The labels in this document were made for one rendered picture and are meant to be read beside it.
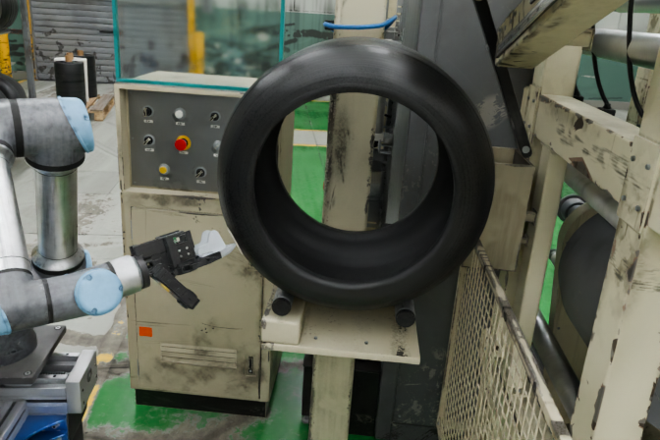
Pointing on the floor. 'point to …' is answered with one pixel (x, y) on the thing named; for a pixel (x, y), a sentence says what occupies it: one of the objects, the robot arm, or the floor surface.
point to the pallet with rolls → (81, 82)
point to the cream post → (349, 162)
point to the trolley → (10, 88)
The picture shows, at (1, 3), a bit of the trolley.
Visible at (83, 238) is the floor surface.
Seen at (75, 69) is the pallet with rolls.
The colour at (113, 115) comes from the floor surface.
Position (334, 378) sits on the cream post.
